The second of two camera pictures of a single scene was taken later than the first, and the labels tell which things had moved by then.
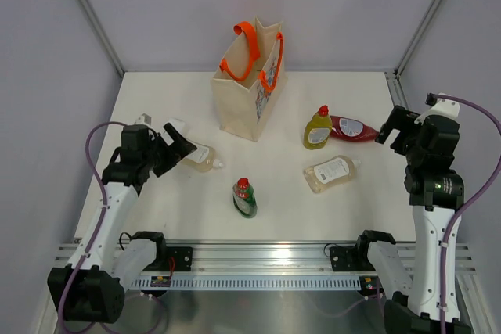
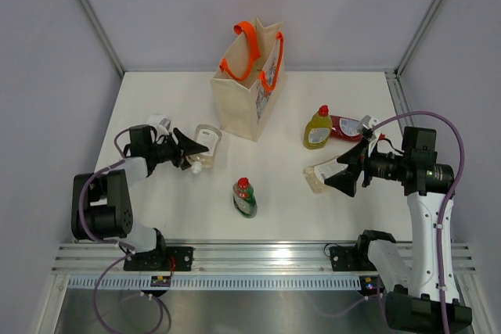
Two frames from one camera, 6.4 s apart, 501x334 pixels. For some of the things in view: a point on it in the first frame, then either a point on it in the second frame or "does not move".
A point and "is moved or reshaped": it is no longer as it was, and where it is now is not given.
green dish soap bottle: [244, 200] does not move
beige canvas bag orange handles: [252, 76] does not move
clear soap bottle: [203, 159] is moved or reshaped
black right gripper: [401, 119] -> [346, 180]
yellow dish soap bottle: [318, 129] does not move
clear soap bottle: [319, 176] does not move
